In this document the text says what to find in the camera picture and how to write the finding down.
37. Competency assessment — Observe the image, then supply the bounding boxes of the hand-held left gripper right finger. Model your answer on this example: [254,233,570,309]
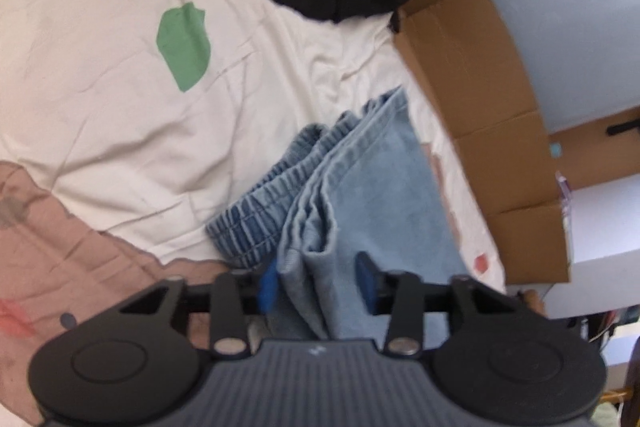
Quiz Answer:
[354,252,526,360]

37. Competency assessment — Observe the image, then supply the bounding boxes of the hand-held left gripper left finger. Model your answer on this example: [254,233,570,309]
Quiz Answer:
[117,257,278,360]

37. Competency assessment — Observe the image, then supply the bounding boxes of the blue denim drawstring pants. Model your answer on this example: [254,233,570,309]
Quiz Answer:
[206,86,473,343]

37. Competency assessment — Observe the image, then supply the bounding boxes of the cream bear print bed sheet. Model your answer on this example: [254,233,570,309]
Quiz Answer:
[0,0,506,427]

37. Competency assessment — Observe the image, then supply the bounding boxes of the pink plastic items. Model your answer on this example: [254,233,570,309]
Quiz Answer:
[555,172,574,228]

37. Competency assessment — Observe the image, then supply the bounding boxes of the flattened cardboard sheet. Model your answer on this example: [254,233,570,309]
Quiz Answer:
[390,0,572,285]

